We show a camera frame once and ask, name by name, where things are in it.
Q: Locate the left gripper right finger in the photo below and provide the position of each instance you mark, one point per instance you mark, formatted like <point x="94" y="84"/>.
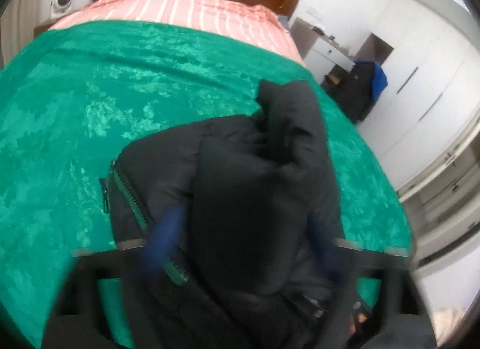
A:
<point x="399" y="318"/>

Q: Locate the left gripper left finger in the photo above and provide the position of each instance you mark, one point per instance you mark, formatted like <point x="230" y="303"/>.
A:
<point x="78" y="319"/>

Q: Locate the black puffer jacket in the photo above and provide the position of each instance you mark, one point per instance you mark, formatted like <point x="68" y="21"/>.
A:
<point x="242" y="273"/>

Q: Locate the dark jacket on chair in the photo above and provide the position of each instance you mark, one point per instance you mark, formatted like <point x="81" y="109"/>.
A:
<point x="353" y="94"/>

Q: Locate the blue garment on chair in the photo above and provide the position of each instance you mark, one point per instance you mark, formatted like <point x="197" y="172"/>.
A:
<point x="379" y="81"/>

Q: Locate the white wardrobe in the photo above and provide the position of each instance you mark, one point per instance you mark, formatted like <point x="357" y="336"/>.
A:
<point x="433" y="91"/>

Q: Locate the white desk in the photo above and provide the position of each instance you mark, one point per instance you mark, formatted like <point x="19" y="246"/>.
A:
<point x="318" y="53"/>

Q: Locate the green bed blanket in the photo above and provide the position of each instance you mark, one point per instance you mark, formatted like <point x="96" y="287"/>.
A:
<point x="75" y="98"/>

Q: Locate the pink striped bed sheet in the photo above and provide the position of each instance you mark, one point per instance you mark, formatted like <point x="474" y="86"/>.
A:
<point x="255" y="25"/>

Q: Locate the wooden nightstand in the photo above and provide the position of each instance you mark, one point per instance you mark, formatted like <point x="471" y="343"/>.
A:
<point x="43" y="27"/>

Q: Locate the white round fan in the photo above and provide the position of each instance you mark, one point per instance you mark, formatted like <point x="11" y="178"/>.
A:
<point x="60" y="8"/>

